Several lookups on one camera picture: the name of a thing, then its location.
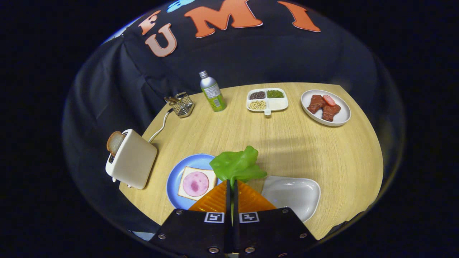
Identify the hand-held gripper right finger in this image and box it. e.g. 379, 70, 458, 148
232, 180, 318, 258

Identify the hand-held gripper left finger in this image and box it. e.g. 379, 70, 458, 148
149, 180, 233, 257

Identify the green lettuce leaf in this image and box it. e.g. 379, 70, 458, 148
209, 145, 268, 188

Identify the toasted bread slice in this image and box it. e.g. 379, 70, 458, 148
107, 131, 126, 156

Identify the white rounded square plate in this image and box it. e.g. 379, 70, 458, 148
261, 176, 321, 223

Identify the pink ham slice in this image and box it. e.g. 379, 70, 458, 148
183, 171, 209, 197

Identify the bread slice under ham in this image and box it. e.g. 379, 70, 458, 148
178, 166, 218, 201

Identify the blue plate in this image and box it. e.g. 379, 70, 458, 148
166, 154, 224, 210

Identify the white toaster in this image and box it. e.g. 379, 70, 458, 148
105, 129, 158, 190

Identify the white divided dish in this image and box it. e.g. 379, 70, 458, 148
246, 88, 289, 116

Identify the red meat piece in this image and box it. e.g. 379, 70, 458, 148
307, 95, 327, 114
322, 103, 341, 121

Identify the white round plate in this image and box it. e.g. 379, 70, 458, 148
301, 90, 351, 127

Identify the silver bottle with green label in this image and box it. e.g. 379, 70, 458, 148
199, 70, 227, 113

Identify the black backdrop cloth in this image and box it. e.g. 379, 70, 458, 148
63, 0, 398, 233

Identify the white toaster cable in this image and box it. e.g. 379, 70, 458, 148
149, 109, 174, 144

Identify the metal wire basket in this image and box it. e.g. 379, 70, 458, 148
169, 92, 195, 118

